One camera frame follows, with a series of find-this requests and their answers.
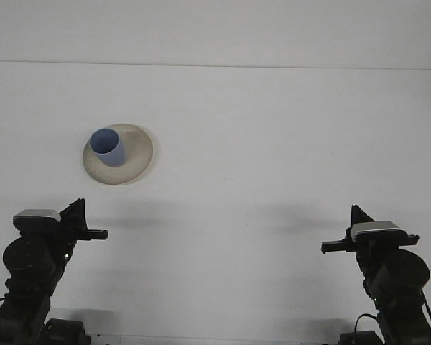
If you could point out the pale blue cup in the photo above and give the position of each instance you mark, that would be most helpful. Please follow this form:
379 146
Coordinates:
109 152

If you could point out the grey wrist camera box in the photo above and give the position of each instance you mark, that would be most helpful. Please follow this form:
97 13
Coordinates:
377 230
36 215

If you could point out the pale round plate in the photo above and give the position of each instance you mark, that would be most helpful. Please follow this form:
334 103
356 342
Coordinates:
136 158

